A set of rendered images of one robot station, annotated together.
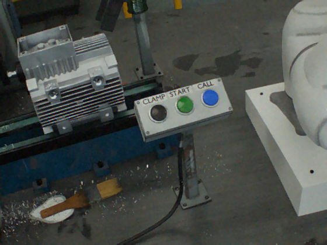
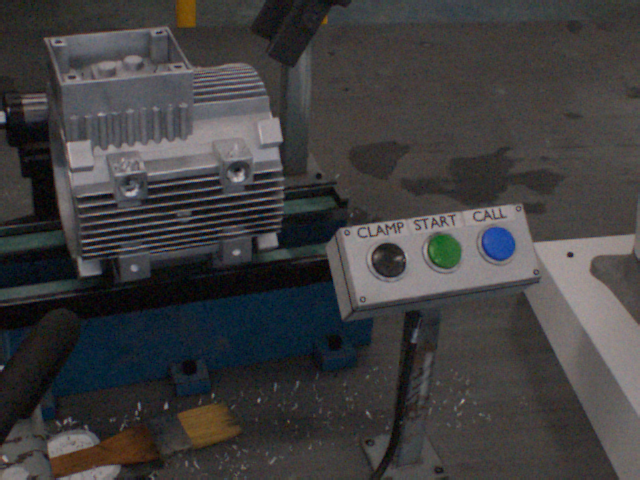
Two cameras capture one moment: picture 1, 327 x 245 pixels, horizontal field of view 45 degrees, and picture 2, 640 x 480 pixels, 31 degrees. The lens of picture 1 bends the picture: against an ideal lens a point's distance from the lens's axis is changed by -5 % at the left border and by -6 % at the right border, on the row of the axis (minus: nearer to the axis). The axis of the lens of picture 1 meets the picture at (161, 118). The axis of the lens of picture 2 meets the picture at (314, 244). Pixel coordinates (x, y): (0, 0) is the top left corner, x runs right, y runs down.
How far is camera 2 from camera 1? 0.26 m
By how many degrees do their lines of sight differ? 8
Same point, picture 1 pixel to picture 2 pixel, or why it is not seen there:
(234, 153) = (497, 381)
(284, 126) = (624, 334)
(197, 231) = not seen: outside the picture
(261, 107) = (571, 285)
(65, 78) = (159, 154)
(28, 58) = (83, 92)
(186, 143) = (423, 337)
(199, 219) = not seen: outside the picture
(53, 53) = (143, 92)
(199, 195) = (422, 464)
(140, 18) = not seen: hidden behind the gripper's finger
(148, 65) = (295, 154)
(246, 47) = (525, 143)
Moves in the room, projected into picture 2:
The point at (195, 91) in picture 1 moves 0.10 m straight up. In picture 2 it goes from (468, 225) to (484, 122)
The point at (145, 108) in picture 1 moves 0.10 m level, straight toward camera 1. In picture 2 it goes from (360, 247) to (385, 323)
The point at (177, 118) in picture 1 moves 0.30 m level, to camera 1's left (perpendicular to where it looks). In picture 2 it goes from (425, 277) to (57, 286)
